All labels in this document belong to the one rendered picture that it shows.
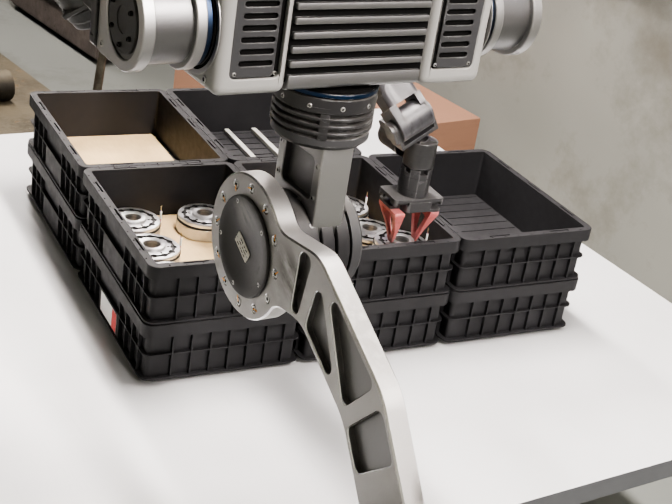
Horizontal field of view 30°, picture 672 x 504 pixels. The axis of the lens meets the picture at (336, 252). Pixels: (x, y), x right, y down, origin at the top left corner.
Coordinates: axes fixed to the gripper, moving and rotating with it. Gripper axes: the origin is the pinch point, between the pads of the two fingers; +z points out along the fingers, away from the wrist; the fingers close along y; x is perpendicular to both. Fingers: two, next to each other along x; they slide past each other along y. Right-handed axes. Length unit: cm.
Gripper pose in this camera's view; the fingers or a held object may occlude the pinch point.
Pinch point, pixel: (402, 236)
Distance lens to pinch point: 232.8
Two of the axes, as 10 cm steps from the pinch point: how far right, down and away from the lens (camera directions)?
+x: 4.3, 4.6, -7.8
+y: -8.9, 0.6, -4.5
